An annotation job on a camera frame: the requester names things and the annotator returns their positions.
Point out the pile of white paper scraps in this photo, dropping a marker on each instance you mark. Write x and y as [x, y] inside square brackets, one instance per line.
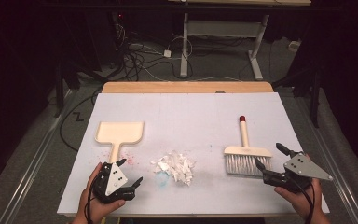
[177, 166]

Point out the metal floor rail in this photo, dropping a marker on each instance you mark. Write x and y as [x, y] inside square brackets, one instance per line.
[338, 180]
[31, 174]

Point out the white foam board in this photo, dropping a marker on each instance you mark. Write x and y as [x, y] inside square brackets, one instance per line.
[183, 112]

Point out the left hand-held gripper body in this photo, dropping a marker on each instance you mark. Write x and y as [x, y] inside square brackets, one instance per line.
[114, 179]

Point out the small white box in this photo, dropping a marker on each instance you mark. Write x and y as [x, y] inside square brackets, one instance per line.
[294, 45]

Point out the person's right hand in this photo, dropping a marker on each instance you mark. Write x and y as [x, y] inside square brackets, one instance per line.
[300, 201]

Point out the wooden table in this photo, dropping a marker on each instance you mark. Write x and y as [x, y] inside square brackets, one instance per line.
[183, 87]

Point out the cream plastic dustpan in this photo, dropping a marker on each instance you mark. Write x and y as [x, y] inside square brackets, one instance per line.
[119, 132]

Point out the person's left hand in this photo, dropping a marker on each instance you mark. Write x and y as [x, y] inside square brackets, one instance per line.
[97, 207]

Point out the white metal desk frame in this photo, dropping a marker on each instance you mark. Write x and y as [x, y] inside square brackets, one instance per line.
[223, 28]

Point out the cream brush with red tip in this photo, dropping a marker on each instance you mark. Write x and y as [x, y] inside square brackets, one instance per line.
[248, 152]

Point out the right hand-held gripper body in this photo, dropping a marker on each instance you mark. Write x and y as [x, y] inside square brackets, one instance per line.
[304, 166]

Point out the dark round table grommet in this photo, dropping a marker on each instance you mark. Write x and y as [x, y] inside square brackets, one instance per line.
[220, 91]

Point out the white power adapter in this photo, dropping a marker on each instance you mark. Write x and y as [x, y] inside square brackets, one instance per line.
[167, 53]

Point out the black metal stand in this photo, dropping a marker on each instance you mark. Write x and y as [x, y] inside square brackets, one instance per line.
[315, 99]

